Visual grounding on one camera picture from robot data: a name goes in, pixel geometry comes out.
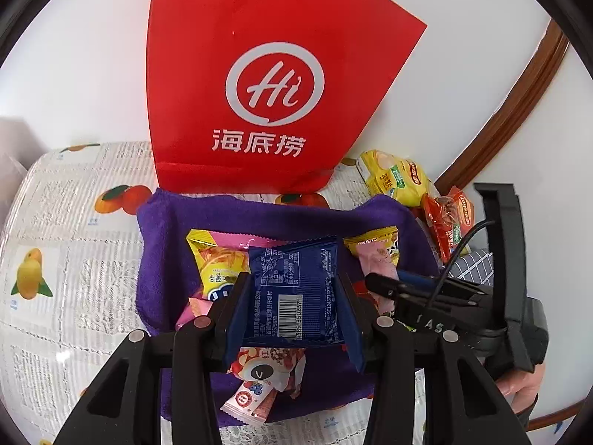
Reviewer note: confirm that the red and white snack packet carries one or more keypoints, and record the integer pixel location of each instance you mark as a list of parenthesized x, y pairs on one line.
[(268, 364)]

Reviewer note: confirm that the red chip bag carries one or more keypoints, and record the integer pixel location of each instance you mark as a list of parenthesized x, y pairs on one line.
[(447, 222)]

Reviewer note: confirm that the fruit print tablecloth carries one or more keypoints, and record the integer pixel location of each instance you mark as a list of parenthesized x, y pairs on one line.
[(69, 264)]

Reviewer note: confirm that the red paper bag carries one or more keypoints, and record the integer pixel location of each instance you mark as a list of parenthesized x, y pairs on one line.
[(278, 79)]

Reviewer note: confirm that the person's right forearm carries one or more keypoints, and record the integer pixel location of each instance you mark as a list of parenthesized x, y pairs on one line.
[(526, 415)]

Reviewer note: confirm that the yellow chip bag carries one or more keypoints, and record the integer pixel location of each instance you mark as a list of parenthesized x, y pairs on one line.
[(394, 178)]

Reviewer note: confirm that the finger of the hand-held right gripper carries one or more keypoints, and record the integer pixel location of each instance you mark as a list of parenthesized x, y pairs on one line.
[(417, 278), (384, 285)]

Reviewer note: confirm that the grey checked cloth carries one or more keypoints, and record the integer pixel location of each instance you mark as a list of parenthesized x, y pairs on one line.
[(475, 264)]

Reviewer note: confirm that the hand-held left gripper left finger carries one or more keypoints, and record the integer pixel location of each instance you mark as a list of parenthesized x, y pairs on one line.
[(236, 315)]

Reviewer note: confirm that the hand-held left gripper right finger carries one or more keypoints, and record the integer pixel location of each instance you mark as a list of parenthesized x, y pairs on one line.
[(350, 324)]

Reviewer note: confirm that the white plastic bag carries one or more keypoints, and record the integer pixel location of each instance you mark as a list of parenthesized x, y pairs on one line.
[(11, 148)]

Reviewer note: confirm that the purple towel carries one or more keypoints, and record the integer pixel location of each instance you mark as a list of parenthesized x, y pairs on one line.
[(167, 250)]

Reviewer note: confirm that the brown wooden door frame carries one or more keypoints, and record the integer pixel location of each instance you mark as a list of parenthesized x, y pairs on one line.
[(514, 102)]

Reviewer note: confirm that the small pink snack packet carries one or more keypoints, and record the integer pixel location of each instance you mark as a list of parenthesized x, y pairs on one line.
[(192, 310)]

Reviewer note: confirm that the person's right hand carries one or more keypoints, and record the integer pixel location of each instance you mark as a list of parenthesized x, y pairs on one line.
[(521, 384)]

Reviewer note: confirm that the pink stick snack packet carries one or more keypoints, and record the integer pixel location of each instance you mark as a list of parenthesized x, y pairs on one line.
[(250, 403)]

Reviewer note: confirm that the blue snack packet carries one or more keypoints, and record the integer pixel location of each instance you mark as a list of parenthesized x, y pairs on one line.
[(296, 287)]

